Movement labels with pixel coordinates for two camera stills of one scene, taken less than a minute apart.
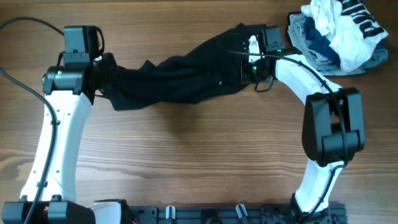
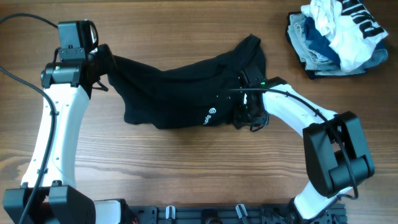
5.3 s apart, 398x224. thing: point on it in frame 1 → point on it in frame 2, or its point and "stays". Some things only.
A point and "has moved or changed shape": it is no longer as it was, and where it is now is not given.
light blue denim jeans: [298, 28] stays
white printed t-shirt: [352, 28] stays
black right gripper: [245, 71] → [263, 119]
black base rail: [331, 214] stays
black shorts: [215, 63] has moved or changed shape
